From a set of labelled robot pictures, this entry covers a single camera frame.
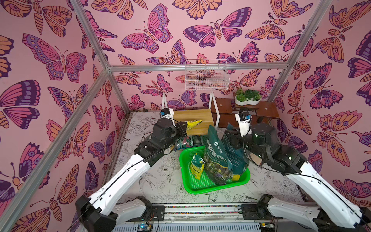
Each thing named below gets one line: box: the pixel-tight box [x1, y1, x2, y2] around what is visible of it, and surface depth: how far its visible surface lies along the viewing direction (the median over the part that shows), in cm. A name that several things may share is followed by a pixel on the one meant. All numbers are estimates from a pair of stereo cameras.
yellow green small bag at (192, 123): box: [186, 119, 203, 131], surface depth 75 cm
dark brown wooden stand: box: [214, 97, 280, 129], surface depth 98 cm
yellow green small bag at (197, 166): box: [190, 152, 205, 180], surface depth 83 cm
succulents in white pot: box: [234, 87, 262, 106], surface depth 91 cm
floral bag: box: [182, 135, 192, 148], surface depth 92 cm
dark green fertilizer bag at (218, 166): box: [203, 124, 233, 186], surface depth 73 cm
